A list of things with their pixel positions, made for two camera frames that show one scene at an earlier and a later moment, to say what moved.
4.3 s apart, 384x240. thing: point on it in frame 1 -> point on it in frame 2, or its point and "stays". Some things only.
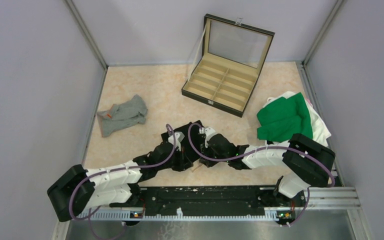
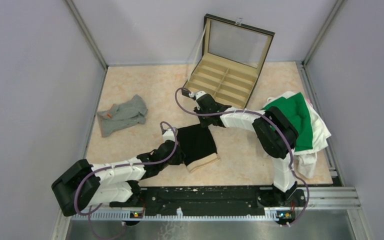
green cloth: x=283 y=118 stays
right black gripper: x=207 y=162 -> x=204 y=123
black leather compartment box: x=233 y=54 stays
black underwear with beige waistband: x=191 y=143 stays
